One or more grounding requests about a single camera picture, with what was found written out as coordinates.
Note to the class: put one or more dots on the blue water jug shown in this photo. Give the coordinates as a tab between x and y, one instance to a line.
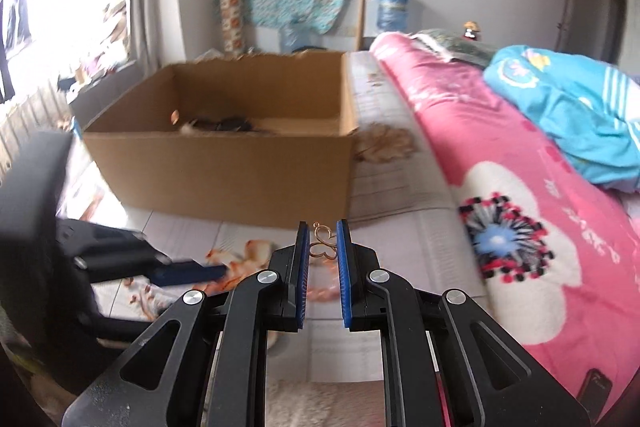
392	9

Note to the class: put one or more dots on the small figurine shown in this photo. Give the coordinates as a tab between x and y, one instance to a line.
470	32

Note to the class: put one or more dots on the floral plaid sheet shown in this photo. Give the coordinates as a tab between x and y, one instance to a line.
400	187

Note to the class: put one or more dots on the black phone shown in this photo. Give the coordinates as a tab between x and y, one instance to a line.
594	392

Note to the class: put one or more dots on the blue clothing bundle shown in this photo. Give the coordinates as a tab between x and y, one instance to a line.
565	117

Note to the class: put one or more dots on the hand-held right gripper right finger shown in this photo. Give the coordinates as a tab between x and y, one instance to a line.
344	277

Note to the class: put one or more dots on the white radiator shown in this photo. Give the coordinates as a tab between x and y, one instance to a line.
30	117

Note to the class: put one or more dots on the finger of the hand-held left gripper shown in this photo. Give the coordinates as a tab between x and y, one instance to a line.
190	274

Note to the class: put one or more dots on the brown cardboard box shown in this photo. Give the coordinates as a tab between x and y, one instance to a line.
225	177

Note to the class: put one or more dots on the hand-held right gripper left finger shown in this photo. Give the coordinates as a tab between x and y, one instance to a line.
301	277

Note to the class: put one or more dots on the fluffy beige blanket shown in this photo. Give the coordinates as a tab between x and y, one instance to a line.
325	402

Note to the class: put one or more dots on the dark jewelry piece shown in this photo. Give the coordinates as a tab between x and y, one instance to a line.
230	125

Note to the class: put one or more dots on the wooden chair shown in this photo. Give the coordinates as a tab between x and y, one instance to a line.
360	22

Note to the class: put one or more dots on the pink floral blanket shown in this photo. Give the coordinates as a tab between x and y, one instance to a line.
475	132

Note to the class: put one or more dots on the gold butterfly pendant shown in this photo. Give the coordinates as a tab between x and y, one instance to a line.
322	238

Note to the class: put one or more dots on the dark green patterned cloth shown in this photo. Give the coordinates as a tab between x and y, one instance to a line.
460	49

